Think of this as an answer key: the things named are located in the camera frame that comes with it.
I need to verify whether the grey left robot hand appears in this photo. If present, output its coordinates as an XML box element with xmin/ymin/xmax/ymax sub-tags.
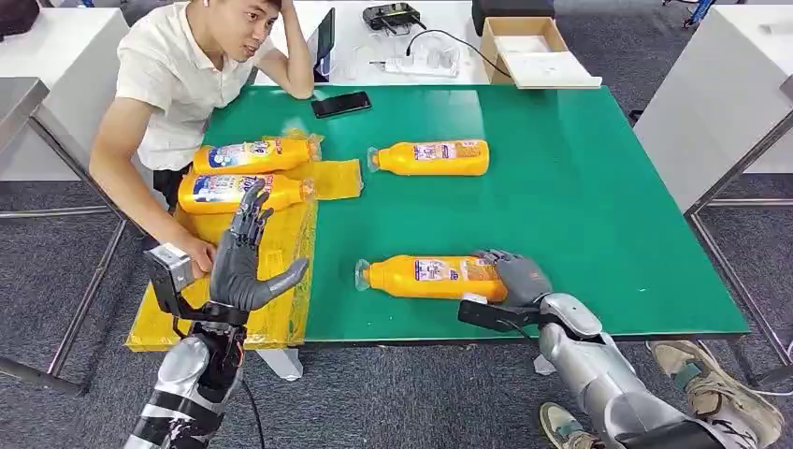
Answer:
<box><xmin>209</xmin><ymin>181</ymin><xmax>310</xmax><ymax>313</ymax></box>

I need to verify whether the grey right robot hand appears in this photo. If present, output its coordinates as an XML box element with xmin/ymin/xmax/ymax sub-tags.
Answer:
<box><xmin>473</xmin><ymin>249</ymin><xmax>554</xmax><ymax>308</ymax></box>

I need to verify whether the orange drink bottle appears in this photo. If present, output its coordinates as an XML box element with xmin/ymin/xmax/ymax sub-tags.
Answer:
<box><xmin>192</xmin><ymin>137</ymin><xmax>324</xmax><ymax>177</ymax></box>
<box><xmin>178</xmin><ymin>173</ymin><xmax>316</xmax><ymax>216</ymax></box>
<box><xmin>367</xmin><ymin>138</ymin><xmax>491</xmax><ymax>178</ymax></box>
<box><xmin>354</xmin><ymin>254</ymin><xmax>510</xmax><ymax>304</ymax></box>

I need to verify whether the yellow plastic sheet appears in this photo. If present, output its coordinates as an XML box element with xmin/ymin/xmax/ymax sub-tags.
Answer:
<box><xmin>125</xmin><ymin>128</ymin><xmax>365</xmax><ymax>353</ymax></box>

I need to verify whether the green table mat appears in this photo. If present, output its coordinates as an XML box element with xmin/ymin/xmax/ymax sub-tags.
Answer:
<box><xmin>201</xmin><ymin>84</ymin><xmax>751</xmax><ymax>343</ymax></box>

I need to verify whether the person's pale sneaker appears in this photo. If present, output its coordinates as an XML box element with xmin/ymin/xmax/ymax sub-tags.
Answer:
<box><xmin>539</xmin><ymin>402</ymin><xmax>605</xmax><ymax>449</ymax></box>
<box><xmin>645</xmin><ymin>339</ymin><xmax>786</xmax><ymax>449</ymax></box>

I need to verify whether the black smartphone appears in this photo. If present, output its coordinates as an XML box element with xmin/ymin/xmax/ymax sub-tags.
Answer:
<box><xmin>310</xmin><ymin>91</ymin><xmax>373</xmax><ymax>120</ymax></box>

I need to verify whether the person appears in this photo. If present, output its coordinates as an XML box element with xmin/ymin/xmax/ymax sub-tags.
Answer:
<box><xmin>88</xmin><ymin>0</ymin><xmax>316</xmax><ymax>280</ymax></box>

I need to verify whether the white foam board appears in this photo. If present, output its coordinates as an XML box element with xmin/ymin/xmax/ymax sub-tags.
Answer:
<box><xmin>497</xmin><ymin>51</ymin><xmax>603</xmax><ymax>91</ymax></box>

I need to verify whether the cardboard box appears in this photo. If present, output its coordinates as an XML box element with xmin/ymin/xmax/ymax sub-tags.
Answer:
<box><xmin>480</xmin><ymin>16</ymin><xmax>570</xmax><ymax>86</ymax></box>

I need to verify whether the white power strip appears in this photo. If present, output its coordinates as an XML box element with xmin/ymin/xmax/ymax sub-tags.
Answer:
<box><xmin>369</xmin><ymin>55</ymin><xmax>462</xmax><ymax>79</ymax></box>

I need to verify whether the dark standing tablet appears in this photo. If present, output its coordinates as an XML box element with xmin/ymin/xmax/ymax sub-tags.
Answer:
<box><xmin>311</xmin><ymin>7</ymin><xmax>337</xmax><ymax>83</ymax></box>

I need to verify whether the black stool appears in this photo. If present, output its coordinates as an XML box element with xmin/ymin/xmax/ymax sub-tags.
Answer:
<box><xmin>471</xmin><ymin>0</ymin><xmax>557</xmax><ymax>37</ymax></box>

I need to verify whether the white side table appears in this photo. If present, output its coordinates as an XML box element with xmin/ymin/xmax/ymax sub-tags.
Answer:
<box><xmin>0</xmin><ymin>7</ymin><xmax>169</xmax><ymax>215</ymax></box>

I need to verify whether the black remote controller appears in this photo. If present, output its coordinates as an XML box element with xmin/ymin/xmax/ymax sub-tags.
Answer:
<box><xmin>362</xmin><ymin>2</ymin><xmax>428</xmax><ymax>34</ymax></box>

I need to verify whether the blue object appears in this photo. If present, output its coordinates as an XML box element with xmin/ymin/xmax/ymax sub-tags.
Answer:
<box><xmin>661</xmin><ymin>0</ymin><xmax>720</xmax><ymax>30</ymax></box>

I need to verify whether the black bag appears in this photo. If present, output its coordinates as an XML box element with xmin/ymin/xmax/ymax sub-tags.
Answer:
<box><xmin>0</xmin><ymin>0</ymin><xmax>42</xmax><ymax>42</ymax></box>

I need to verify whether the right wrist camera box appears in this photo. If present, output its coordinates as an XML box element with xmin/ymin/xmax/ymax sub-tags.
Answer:
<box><xmin>457</xmin><ymin>293</ymin><xmax>541</xmax><ymax>334</ymax></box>

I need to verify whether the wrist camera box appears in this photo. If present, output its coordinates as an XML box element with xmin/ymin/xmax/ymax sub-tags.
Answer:
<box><xmin>457</xmin><ymin>293</ymin><xmax>541</xmax><ymax>334</ymax></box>
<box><xmin>143</xmin><ymin>243</ymin><xmax>209</xmax><ymax>320</ymax></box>

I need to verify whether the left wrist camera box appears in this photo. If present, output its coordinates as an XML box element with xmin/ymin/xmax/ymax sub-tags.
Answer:
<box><xmin>143</xmin><ymin>243</ymin><xmax>209</xmax><ymax>320</ymax></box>

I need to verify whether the black cable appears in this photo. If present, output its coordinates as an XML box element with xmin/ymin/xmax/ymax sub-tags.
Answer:
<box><xmin>405</xmin><ymin>29</ymin><xmax>513</xmax><ymax>80</ymax></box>

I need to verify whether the white table with steel frame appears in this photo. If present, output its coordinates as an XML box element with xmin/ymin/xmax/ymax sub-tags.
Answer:
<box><xmin>632</xmin><ymin>3</ymin><xmax>793</xmax><ymax>388</ymax></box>

